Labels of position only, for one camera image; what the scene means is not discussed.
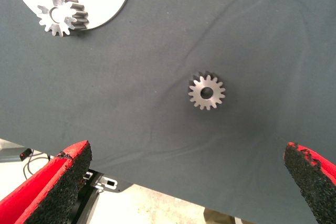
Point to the smaller steel gear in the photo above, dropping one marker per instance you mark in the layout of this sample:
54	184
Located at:
216	90

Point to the small steel gear on pin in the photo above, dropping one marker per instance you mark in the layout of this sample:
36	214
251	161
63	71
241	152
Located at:
78	16

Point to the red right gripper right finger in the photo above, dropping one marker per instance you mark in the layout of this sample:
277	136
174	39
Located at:
315	182

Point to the grey metal beam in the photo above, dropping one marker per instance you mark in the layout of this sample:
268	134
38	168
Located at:
10	153

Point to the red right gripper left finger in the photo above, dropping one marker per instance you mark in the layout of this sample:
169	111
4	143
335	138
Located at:
39	197

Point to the black metal frame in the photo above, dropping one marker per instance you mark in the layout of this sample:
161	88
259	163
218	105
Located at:
86	203

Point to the small black box red light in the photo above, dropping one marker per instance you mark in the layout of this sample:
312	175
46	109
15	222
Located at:
26	154

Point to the dark grey table cloth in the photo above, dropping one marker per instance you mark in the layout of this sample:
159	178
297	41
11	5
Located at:
157	51

